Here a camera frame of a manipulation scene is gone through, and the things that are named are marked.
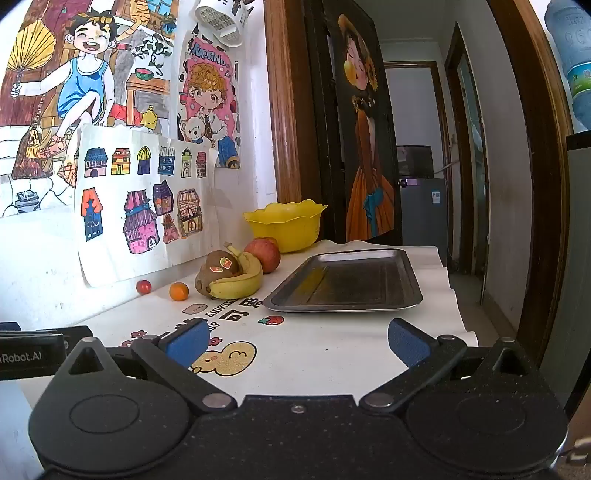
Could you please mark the brown kiwi with sticker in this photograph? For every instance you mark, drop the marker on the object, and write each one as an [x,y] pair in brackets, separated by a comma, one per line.
[217,264]

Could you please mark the blue water bottle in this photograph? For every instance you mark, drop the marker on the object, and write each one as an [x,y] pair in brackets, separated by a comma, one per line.
[572,69]

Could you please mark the large red apple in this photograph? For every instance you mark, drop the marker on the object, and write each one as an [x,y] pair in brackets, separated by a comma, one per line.
[265,256]

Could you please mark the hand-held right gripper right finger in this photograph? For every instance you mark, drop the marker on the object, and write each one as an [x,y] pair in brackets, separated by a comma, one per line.
[406,344]

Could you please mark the white printed tablecloth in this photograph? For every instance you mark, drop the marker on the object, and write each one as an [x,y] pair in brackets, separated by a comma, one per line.
[300,337]

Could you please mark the paper with house drawings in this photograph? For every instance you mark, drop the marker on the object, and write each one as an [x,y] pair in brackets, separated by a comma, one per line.
[138,194]

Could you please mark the hallway side door frame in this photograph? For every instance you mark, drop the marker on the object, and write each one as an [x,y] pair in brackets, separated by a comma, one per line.
[455,115]

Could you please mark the yellow plastic bowl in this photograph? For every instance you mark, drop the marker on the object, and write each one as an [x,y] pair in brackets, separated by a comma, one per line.
[286,230]

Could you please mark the metal tray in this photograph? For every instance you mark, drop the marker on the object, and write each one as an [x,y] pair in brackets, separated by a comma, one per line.
[351,281]

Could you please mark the door poster with orange dress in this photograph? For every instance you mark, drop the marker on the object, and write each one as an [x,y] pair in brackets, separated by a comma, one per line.
[369,184]

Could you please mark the wall poster of laughing child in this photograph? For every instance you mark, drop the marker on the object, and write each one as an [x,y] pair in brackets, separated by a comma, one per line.
[83,83]

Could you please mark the yellow banana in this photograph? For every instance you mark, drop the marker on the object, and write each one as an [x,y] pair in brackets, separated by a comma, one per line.
[240,286]

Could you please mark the small orange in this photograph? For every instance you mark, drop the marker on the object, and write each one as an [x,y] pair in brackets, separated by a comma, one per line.
[178,291]

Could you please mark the red cherry tomato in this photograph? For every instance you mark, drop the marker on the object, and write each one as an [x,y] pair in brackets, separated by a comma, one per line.
[144,286]

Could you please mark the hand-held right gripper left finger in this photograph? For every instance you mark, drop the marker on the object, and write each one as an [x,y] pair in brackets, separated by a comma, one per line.
[189,344]

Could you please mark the brown wooden door jamb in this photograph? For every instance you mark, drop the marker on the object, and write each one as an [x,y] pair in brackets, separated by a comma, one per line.
[286,115]
[531,161]

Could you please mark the white plastic basket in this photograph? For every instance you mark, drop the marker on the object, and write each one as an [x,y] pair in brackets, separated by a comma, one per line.
[221,23]

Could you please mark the black box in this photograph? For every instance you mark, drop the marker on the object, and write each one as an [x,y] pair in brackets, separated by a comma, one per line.
[415,161]

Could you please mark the dark door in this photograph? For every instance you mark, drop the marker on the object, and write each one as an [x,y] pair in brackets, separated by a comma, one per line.
[323,138]

